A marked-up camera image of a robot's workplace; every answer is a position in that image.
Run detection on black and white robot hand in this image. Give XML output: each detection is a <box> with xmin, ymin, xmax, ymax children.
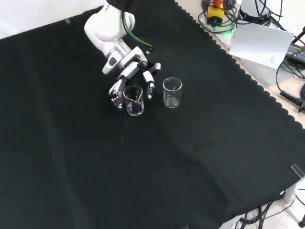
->
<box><xmin>108</xmin><ymin>61</ymin><xmax>163</xmax><ymax>110</ymax></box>

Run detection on clear glass beaker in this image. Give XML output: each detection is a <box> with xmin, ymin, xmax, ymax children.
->
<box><xmin>163</xmin><ymin>77</ymin><xmax>183</xmax><ymax>108</ymax></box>
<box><xmin>122</xmin><ymin>85</ymin><xmax>144</xmax><ymax>117</ymax></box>

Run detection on black bench cloth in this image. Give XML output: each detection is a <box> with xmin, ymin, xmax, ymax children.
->
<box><xmin>0</xmin><ymin>0</ymin><xmax>305</xmax><ymax>229</ymax></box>

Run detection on white flat box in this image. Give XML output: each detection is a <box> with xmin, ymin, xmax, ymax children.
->
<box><xmin>234</xmin><ymin>56</ymin><xmax>281</xmax><ymax>86</ymax></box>

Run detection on black power adapter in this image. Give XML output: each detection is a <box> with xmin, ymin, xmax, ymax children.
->
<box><xmin>285</xmin><ymin>42</ymin><xmax>305</xmax><ymax>62</ymax></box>

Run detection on yellow stop button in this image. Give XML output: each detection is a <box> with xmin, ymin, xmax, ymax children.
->
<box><xmin>206</xmin><ymin>0</ymin><xmax>226</xmax><ymax>25</ymax></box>

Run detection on black base cables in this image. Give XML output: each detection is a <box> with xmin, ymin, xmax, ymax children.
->
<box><xmin>257</xmin><ymin>0</ymin><xmax>288</xmax><ymax>31</ymax></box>

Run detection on black floor cables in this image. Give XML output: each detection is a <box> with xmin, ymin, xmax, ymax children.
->
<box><xmin>234</xmin><ymin>200</ymin><xmax>305</xmax><ymax>229</ymax></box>

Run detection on dark tripod leg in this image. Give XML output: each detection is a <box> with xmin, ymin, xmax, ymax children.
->
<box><xmin>292</xmin><ymin>25</ymin><xmax>305</xmax><ymax>45</ymax></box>

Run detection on white bench leg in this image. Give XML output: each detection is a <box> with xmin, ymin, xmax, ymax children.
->
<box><xmin>283</xmin><ymin>181</ymin><xmax>305</xmax><ymax>203</ymax></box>

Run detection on white paper board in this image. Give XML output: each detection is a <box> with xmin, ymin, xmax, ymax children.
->
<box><xmin>228</xmin><ymin>23</ymin><xmax>295</xmax><ymax>70</ymax></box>

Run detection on black ribbed plug cable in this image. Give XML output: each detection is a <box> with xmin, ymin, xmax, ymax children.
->
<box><xmin>276</xmin><ymin>56</ymin><xmax>305</xmax><ymax>113</ymax></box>

